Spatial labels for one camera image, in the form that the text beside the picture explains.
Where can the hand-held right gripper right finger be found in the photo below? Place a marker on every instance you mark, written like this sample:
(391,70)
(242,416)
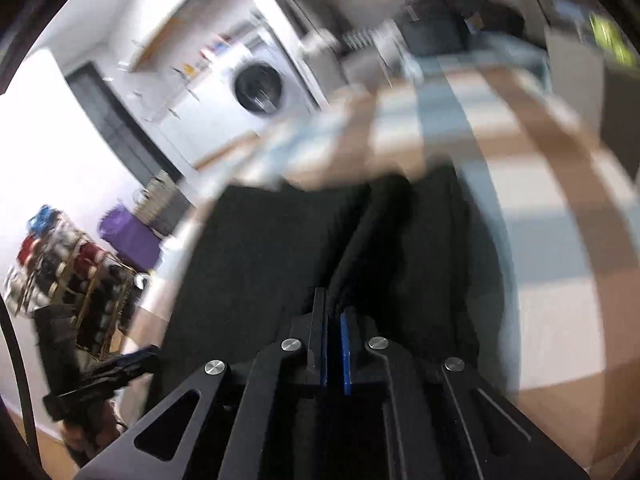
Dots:
(346,350)

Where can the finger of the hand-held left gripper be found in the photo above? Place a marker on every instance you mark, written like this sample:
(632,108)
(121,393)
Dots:
(130,362)

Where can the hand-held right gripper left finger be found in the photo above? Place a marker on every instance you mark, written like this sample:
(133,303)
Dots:
(324,360)

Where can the black t-shirt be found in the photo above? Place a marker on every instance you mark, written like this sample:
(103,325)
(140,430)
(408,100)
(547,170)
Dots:
(260,260)

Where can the person's left hand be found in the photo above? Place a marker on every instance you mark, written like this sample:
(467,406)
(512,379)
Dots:
(87,430)

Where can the rack of thread spools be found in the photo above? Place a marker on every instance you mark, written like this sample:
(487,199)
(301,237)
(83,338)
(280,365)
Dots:
(65,270)

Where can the purple cloth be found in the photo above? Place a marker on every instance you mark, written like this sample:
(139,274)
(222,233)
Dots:
(130,240)

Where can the woven laundry basket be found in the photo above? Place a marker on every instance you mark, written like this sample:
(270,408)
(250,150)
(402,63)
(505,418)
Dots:
(160,205)

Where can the plaid tablecloth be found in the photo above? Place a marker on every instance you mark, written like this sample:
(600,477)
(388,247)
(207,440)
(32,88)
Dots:
(550,270)

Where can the dark door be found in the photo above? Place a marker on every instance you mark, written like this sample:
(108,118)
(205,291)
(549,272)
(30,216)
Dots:
(125,125)

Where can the white base cabinet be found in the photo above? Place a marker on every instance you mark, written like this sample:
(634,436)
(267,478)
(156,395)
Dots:
(210,125)

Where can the white washing machine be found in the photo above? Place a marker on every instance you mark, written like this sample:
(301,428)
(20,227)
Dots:
(257,87)

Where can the grey box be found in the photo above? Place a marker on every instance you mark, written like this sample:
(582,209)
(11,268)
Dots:
(575,70)

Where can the black jacket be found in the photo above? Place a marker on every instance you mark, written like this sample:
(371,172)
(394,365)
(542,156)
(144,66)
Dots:
(490,15)

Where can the white wall cabinet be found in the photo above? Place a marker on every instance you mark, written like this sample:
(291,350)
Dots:
(170,15)

